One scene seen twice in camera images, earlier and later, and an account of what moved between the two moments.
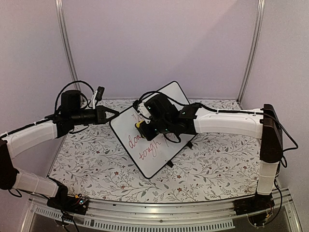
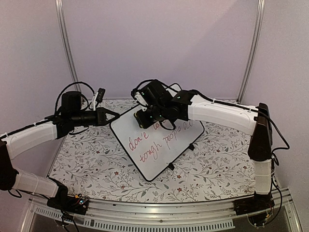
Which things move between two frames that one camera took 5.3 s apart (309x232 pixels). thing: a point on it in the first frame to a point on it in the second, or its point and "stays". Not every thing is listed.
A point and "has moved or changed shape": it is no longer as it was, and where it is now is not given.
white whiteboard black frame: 151,156 has moved or changed shape
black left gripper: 105,109 stays
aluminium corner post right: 260,11 stays
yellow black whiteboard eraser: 137,124 to 138,117
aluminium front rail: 179,215 stays
